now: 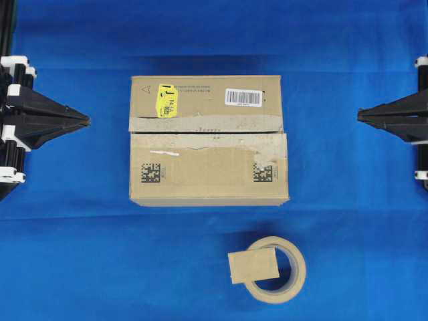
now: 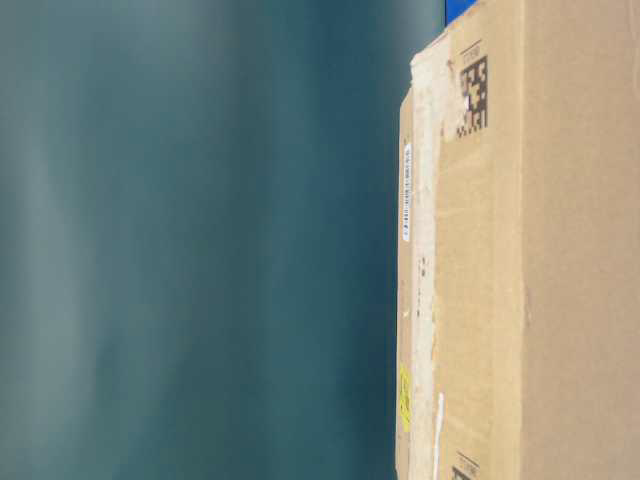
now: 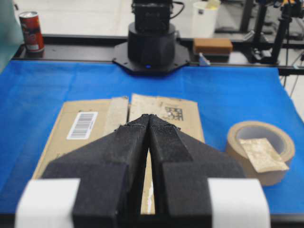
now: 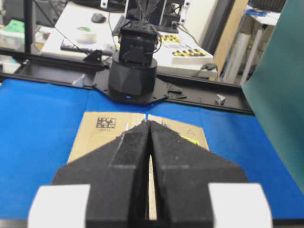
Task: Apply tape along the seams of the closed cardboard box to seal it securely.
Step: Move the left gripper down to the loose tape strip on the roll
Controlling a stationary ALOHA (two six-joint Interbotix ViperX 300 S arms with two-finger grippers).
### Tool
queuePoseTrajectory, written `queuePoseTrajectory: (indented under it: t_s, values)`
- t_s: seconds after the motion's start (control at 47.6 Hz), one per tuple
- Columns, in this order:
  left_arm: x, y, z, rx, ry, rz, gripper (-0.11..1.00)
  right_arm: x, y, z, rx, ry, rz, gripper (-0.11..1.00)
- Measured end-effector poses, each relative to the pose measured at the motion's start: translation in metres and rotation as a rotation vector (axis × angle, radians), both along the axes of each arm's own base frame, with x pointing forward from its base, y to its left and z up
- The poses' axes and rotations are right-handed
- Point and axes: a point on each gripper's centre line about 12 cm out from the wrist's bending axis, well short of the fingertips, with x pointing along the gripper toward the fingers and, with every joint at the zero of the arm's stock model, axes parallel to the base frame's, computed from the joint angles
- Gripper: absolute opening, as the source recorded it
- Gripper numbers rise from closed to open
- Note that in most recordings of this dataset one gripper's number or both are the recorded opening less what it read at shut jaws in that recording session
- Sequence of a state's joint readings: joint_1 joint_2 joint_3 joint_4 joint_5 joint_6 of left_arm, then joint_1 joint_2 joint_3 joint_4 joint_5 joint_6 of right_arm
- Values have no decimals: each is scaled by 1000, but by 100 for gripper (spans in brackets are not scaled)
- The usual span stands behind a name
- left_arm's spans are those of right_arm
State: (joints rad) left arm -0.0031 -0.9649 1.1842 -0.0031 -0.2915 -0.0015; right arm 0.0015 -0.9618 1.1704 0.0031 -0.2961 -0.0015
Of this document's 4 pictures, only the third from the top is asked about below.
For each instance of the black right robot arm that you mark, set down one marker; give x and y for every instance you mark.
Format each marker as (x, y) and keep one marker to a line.
(151, 46)

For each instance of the red drink can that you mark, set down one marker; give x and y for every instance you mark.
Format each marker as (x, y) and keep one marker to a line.
(32, 35)

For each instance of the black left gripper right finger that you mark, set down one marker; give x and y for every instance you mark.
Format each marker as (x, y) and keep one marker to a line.
(197, 186)

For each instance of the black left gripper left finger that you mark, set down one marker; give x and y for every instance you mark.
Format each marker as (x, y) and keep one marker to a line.
(95, 186)

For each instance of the brown packing tape roll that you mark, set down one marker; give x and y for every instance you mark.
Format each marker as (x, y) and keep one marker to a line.
(264, 151)

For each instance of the brown cardboard box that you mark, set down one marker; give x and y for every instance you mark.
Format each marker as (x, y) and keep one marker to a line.
(78, 133)

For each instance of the brown rectangular block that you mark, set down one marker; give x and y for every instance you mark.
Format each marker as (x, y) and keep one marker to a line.
(212, 46)

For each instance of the blue table cloth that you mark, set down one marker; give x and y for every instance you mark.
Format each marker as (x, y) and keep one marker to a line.
(32, 93)

